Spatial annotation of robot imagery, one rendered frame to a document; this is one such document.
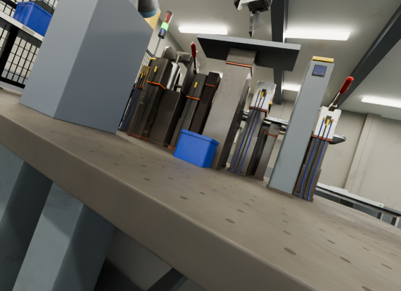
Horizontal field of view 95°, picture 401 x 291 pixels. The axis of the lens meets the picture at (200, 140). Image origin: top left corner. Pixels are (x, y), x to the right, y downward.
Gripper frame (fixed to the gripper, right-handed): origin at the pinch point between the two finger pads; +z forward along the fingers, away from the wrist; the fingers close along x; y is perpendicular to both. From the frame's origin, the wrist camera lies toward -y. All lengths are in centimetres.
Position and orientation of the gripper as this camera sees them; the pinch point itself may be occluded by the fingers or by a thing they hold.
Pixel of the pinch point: (243, 25)
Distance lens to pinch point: 92.8
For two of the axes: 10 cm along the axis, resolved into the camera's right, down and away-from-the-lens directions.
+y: 7.7, 2.4, -6.0
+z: -3.3, 9.4, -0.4
